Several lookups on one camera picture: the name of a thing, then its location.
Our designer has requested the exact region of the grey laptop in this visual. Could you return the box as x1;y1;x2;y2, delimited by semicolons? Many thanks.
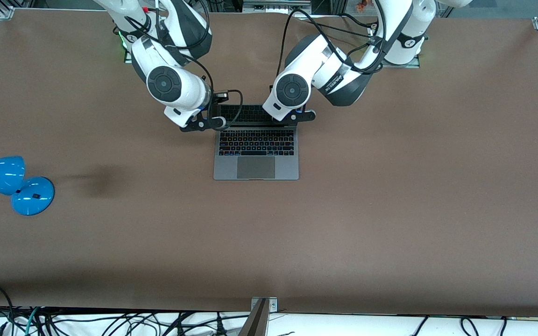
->
212;104;300;181

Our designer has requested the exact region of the grey power strip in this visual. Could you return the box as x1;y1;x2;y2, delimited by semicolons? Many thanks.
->
243;0;312;14

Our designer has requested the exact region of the blue desk lamp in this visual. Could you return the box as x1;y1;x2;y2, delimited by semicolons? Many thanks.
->
0;155;56;217

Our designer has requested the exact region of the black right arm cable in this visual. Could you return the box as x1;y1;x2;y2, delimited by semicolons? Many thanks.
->
124;0;244;130

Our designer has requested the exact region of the black cable on table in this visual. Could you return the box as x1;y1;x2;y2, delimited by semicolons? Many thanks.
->
306;13;377;38

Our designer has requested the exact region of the small metal bracket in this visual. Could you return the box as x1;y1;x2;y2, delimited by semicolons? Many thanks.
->
250;297;279;313

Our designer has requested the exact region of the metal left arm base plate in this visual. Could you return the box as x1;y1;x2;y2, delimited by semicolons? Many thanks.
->
381;28;421;69

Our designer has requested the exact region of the dark camera post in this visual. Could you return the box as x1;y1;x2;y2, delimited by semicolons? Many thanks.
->
237;299;270;336

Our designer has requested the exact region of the teal cable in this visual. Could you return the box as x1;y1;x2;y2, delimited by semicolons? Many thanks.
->
25;307;42;336

